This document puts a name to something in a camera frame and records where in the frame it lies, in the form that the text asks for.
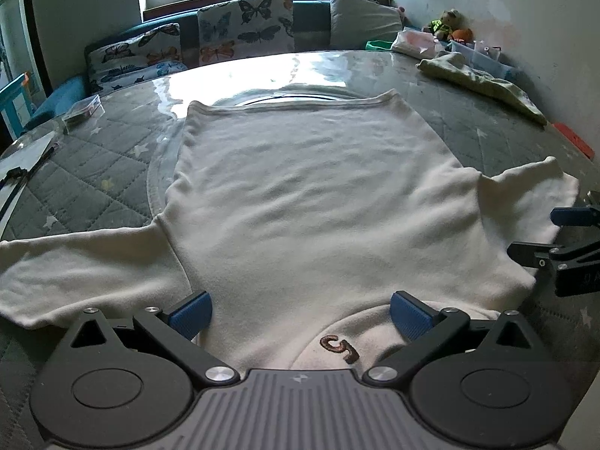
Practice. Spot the translucent storage bin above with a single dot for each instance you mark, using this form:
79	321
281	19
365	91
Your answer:
483	62

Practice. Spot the left butterfly print cushion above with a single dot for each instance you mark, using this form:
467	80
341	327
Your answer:
153	54

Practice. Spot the pink white bag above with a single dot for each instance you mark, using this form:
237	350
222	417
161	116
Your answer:
416	44

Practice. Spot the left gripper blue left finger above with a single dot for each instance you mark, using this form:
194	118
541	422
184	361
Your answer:
168	333

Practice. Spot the white paper sheet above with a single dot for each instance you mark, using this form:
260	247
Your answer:
27	156

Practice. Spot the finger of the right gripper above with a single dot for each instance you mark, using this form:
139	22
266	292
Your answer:
544	255
588	216

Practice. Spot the black round glass hotplate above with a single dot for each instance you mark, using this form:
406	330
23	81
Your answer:
289	93

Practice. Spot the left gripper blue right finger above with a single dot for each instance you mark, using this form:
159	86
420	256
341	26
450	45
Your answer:
429	333

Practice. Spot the teddy bear toy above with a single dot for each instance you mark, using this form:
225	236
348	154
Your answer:
449	27

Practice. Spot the blue sofa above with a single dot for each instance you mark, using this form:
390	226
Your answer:
311	32

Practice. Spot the right butterfly print cushion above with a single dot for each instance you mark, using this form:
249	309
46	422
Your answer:
238	29

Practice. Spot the clear plastic box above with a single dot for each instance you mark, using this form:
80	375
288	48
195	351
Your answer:
83	110

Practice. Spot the yellow-green patterned garment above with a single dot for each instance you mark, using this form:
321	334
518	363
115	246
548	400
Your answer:
453	67

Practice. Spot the red plastic box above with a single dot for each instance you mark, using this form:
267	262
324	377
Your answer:
575	140

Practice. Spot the grey plain pillow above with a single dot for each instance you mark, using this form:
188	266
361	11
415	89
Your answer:
355	22

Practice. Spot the butterfly print cushion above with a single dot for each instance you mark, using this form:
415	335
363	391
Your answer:
238	29
153	54

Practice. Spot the blue cabinet in doorway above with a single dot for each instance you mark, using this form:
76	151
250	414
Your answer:
16	105

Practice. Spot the grey quilted star table cover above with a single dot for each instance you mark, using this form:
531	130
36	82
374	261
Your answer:
112	170

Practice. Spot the cream white sweatshirt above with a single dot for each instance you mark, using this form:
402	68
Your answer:
301	220

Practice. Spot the green plastic bowl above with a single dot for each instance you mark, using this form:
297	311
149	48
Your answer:
379	46

